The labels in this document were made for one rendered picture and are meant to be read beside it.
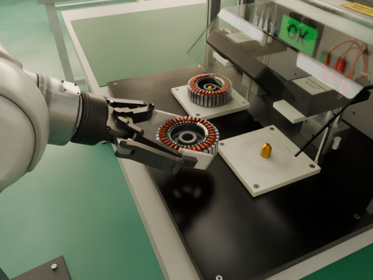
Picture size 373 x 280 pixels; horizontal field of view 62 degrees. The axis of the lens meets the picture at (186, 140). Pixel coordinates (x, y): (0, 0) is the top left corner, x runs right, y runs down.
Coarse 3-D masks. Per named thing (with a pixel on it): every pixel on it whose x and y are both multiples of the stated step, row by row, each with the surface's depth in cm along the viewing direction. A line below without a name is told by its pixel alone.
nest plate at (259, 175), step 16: (224, 144) 64; (240, 144) 64; (256, 144) 64; (272, 144) 64; (240, 160) 60; (256, 160) 60; (272, 160) 60; (288, 160) 60; (304, 160) 60; (240, 176) 57; (256, 176) 57; (272, 176) 57; (288, 176) 57; (304, 176) 58; (256, 192) 54
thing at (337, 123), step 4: (364, 92) 58; (368, 92) 58; (360, 96) 57; (364, 96) 58; (368, 96) 58; (356, 100) 57; (360, 100) 58; (364, 100) 58; (340, 116) 60; (336, 120) 61; (340, 120) 60; (336, 124) 61
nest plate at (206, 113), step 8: (176, 88) 82; (184, 88) 82; (176, 96) 80; (184, 96) 79; (184, 104) 76; (192, 104) 76; (224, 104) 76; (232, 104) 76; (192, 112) 73; (200, 112) 73; (208, 112) 73; (216, 112) 73; (224, 112) 74; (232, 112) 75
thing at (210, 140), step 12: (168, 120) 58; (180, 120) 58; (192, 120) 58; (204, 120) 58; (168, 132) 55; (180, 132) 58; (192, 132) 57; (204, 132) 56; (216, 132) 56; (168, 144) 52; (180, 144) 55; (192, 144) 55; (204, 144) 52; (216, 144) 53
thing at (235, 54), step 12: (216, 36) 36; (216, 48) 35; (228, 48) 34; (240, 48) 32; (228, 60) 33; (240, 60) 32; (252, 60) 31; (252, 72) 30; (264, 72) 29; (264, 84) 30; (276, 84) 31
